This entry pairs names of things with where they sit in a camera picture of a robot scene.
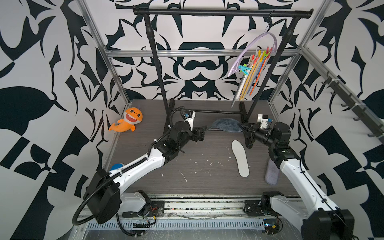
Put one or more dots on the black garment rack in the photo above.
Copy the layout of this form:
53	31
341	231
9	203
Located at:
245	115

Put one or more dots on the blue round button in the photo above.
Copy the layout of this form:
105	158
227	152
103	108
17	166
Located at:
117	166

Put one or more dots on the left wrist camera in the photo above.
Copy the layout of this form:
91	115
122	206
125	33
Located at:
188	117

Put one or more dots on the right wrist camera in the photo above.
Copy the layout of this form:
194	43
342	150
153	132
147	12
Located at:
264	121

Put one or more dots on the orange-edged insole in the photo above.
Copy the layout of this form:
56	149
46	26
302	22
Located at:
241	158

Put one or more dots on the white cable duct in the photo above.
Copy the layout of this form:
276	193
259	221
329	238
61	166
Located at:
204	224

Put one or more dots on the orange shark plush toy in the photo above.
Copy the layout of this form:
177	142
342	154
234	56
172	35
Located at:
131	118

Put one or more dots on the grey fabric case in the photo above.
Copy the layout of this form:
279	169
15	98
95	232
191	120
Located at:
272	173

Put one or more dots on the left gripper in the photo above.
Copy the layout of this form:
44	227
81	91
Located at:
197	133

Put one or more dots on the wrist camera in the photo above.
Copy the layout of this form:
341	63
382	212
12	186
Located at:
264	121
188	117

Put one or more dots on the wall hook rail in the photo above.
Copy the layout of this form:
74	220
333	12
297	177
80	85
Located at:
357	106

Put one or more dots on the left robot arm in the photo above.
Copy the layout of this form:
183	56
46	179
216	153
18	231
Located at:
106	195

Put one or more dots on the dark grey felt insole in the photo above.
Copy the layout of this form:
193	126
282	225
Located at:
227	125

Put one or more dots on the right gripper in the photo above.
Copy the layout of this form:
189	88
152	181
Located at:
251	133

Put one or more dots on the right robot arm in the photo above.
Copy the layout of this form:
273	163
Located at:
322	219

